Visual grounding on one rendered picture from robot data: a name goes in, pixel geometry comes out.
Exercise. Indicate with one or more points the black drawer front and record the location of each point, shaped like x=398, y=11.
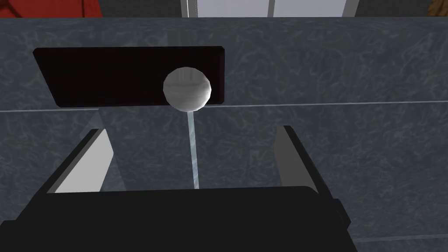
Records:
x=105, y=77

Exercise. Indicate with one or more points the window with grey frame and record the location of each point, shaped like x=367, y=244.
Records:
x=238, y=7

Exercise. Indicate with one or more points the red flat shape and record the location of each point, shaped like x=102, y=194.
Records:
x=45, y=7

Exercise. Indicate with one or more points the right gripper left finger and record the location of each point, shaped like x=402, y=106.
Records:
x=87, y=168

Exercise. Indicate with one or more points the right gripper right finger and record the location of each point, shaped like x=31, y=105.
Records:
x=290, y=164

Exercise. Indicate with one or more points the grey round knob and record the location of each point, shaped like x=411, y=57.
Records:
x=187, y=89

